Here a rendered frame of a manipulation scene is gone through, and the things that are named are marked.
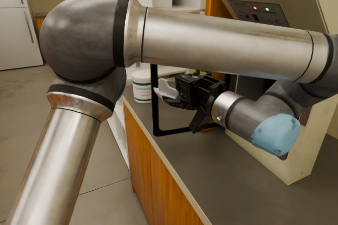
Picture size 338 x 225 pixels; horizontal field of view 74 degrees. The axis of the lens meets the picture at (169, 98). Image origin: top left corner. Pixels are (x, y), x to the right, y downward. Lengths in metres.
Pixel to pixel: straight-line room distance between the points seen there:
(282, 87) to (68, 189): 0.40
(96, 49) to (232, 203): 0.61
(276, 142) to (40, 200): 0.36
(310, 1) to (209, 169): 0.58
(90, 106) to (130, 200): 1.63
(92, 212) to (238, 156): 1.33
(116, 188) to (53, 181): 1.71
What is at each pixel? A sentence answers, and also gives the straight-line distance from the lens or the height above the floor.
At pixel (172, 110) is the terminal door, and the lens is 0.84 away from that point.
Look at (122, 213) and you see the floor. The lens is 1.91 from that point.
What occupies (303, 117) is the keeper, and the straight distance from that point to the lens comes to 0.73.
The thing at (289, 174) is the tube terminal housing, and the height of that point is 0.98.
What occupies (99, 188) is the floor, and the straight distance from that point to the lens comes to 2.11.
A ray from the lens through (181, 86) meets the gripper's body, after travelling 0.53.
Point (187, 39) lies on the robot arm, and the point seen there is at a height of 1.46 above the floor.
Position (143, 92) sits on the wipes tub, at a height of 1.01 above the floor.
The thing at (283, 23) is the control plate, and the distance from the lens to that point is 0.68.
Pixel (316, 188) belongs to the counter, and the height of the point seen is 0.94.
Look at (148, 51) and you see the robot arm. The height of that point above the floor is 1.44.
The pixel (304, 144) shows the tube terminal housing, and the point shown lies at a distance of 0.78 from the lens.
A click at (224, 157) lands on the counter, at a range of 0.90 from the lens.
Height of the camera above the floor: 1.52
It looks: 27 degrees down
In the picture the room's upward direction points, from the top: straight up
